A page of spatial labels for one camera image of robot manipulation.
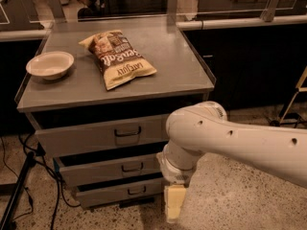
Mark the white bowl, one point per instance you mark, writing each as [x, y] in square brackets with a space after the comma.
[51, 65]

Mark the grey drawer cabinet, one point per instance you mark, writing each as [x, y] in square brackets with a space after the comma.
[81, 97]

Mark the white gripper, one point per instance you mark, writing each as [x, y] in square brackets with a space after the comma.
[177, 173]

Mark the black stand pole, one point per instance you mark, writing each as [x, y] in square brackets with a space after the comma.
[16, 190]

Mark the white railing bar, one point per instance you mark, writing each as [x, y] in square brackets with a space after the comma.
[240, 23]

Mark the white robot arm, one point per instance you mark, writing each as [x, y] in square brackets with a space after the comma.
[198, 129]

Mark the sea salt chips bag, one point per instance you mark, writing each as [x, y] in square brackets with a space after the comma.
[119, 62]

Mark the grey top drawer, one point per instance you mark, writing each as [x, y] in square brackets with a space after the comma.
[71, 140]

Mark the grey bottom drawer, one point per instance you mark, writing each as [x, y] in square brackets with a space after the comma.
[115, 194]

